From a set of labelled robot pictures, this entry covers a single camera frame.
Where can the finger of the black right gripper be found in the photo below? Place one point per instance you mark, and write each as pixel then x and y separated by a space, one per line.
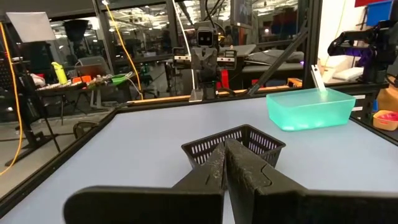
pixel 211 63
pixel 197 63

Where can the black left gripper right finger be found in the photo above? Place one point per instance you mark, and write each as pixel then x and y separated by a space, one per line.
pixel 295 208

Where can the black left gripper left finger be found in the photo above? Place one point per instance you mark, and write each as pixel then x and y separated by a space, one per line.
pixel 155 205

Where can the black slotted plastic basket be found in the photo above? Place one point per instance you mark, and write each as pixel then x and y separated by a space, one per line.
pixel 258 138

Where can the background black robot arm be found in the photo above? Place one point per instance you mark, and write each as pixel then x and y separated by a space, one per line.
pixel 373 46

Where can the green box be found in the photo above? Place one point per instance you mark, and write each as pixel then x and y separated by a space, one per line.
pixel 119 79

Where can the teal plastic bin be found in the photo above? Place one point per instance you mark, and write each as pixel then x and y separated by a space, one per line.
pixel 311 109

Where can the white stool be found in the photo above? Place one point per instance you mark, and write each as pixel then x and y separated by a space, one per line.
pixel 348 74

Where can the black cone lamp shade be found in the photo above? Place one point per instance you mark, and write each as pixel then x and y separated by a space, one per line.
pixel 76 31

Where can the orange bowl with pink contents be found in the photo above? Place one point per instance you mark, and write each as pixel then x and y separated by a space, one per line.
pixel 385 119

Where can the black work desk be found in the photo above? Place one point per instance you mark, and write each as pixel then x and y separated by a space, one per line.
pixel 62 88

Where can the yellow-green drink bottle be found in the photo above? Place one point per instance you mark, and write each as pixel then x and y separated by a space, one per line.
pixel 59 73

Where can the tan bag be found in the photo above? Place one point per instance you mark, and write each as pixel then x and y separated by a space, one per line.
pixel 388 99

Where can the red storage bin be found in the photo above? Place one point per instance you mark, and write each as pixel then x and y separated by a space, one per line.
pixel 367 2

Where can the blue storage bin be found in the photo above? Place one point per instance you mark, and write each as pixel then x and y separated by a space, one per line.
pixel 377 12

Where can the black light stand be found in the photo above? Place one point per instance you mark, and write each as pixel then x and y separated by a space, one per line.
pixel 31 93

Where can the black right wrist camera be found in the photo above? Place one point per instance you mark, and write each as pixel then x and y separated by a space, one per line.
pixel 205 37

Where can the silver frame bracket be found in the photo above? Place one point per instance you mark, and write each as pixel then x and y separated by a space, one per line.
pixel 318 77

